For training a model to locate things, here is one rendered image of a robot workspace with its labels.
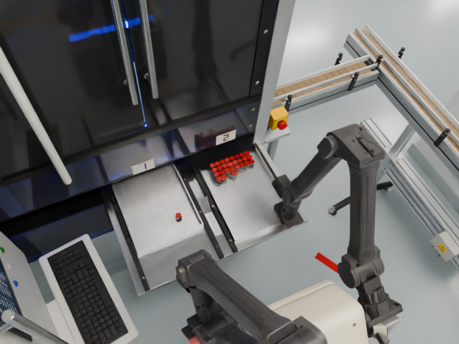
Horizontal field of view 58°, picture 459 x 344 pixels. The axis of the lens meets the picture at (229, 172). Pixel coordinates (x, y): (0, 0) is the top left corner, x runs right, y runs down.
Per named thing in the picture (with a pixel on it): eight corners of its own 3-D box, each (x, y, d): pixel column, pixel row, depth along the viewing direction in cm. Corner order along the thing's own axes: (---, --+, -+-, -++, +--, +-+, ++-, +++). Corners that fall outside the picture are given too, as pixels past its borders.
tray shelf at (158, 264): (98, 187, 166) (97, 185, 164) (253, 132, 184) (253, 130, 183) (138, 297, 144) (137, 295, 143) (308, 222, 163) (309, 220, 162)
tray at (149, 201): (109, 180, 165) (108, 176, 162) (170, 158, 172) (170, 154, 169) (138, 254, 150) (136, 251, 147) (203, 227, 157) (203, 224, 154)
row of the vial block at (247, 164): (212, 178, 168) (213, 173, 165) (252, 164, 173) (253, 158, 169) (214, 183, 167) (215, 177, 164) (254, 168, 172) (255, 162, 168)
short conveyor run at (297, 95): (253, 131, 187) (257, 108, 174) (238, 107, 194) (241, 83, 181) (375, 88, 206) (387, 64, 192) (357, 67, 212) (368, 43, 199)
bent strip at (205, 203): (199, 205, 162) (199, 198, 157) (206, 203, 163) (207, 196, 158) (215, 236, 156) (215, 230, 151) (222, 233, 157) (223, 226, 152)
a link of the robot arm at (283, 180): (288, 198, 133) (311, 189, 136) (271, 170, 138) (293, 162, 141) (281, 215, 143) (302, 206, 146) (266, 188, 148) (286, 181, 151)
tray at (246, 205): (199, 173, 170) (199, 168, 167) (255, 152, 177) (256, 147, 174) (234, 244, 154) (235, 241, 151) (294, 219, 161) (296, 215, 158)
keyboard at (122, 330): (47, 259, 155) (45, 256, 153) (82, 240, 160) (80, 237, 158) (91, 355, 139) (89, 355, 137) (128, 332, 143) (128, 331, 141)
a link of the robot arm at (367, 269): (367, 299, 111) (383, 291, 113) (358, 265, 109) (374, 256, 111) (347, 288, 120) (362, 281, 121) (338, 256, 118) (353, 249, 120)
